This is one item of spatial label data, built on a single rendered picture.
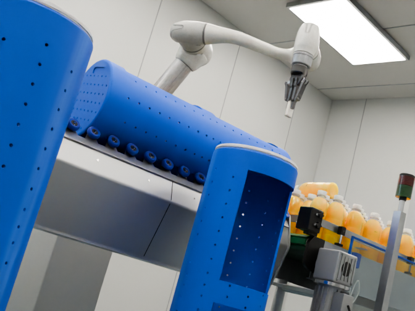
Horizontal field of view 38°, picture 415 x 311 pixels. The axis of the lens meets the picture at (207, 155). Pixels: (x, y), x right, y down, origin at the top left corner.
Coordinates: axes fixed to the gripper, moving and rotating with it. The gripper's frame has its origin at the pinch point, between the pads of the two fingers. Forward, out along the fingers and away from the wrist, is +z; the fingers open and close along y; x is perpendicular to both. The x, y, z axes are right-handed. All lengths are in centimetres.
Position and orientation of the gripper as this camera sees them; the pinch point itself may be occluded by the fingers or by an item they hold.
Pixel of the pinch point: (289, 109)
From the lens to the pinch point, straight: 268.6
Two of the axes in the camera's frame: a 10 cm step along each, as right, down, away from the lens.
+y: -6.1, 0.2, 7.9
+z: -2.6, 9.4, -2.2
